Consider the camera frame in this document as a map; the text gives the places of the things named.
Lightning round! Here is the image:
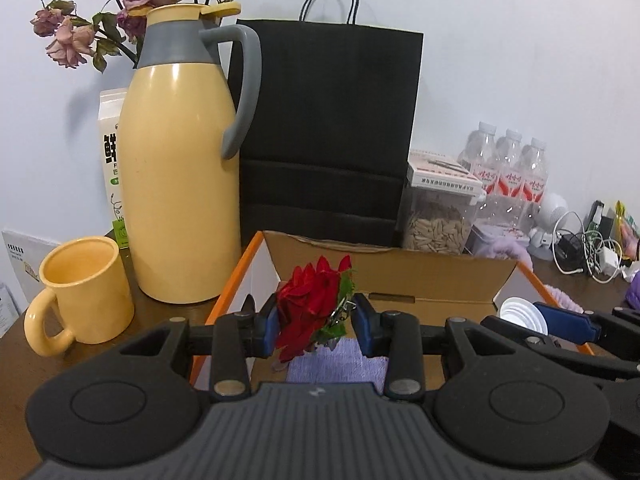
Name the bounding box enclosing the purple fluffy headband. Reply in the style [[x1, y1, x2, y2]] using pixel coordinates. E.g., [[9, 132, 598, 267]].
[[542, 284, 585, 317], [472, 237, 533, 262]]

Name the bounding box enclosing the purple towel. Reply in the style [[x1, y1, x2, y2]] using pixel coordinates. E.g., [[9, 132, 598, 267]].
[[287, 337, 390, 383]]

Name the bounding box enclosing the red cardboard box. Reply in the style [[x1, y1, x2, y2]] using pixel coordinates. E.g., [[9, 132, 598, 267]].
[[190, 230, 601, 396]]

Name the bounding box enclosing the white milk carton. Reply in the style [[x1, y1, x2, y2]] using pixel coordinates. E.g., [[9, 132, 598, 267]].
[[97, 87, 132, 251]]

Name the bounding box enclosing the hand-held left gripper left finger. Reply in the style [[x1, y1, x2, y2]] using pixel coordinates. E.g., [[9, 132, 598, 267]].
[[120, 294, 280, 403]]

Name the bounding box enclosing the clear seed container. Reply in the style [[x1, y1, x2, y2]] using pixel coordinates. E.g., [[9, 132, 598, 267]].
[[400, 165, 487, 256]]

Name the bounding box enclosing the white robot-shaped fan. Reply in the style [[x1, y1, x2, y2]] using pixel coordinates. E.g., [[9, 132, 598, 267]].
[[529, 192, 570, 261]]

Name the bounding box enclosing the red rose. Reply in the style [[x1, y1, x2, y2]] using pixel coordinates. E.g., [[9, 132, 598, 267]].
[[274, 255, 357, 365]]

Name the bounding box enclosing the purple tissue pack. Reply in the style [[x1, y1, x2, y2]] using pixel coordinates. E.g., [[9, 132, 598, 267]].
[[621, 269, 640, 312]]

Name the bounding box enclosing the small black box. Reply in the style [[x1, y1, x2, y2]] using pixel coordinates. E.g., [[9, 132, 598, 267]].
[[587, 200, 616, 234]]

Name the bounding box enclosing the yellow mug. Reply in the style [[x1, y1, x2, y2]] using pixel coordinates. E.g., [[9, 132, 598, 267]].
[[23, 236, 136, 358]]

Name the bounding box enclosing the tangle of cables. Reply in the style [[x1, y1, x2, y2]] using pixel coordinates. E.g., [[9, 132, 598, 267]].
[[552, 210, 632, 281]]

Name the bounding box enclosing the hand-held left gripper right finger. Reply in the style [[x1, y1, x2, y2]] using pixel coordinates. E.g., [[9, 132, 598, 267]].
[[350, 294, 516, 401]]

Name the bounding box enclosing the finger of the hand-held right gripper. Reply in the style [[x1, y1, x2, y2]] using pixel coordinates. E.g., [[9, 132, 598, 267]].
[[611, 306, 640, 332], [481, 301, 640, 381]]

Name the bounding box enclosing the white charger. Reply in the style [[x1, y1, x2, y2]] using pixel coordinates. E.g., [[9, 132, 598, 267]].
[[597, 247, 622, 274]]

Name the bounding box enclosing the yellow thermos jug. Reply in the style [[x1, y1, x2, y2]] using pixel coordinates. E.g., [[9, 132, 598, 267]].
[[119, 2, 262, 305]]

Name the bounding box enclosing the colourful snack packet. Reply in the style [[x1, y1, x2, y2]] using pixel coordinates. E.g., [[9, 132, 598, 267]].
[[615, 200, 640, 262]]

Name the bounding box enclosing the black paper bag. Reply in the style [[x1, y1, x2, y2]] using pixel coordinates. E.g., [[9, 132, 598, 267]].
[[227, 0, 425, 251]]

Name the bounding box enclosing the black power adapter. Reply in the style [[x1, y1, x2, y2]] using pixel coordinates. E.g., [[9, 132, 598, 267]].
[[557, 234, 584, 262]]

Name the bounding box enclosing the white booklet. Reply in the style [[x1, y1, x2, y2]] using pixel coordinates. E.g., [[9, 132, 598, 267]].
[[0, 230, 57, 338]]

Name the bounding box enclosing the white flat box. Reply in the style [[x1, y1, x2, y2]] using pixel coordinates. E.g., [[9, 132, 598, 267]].
[[406, 149, 483, 187]]

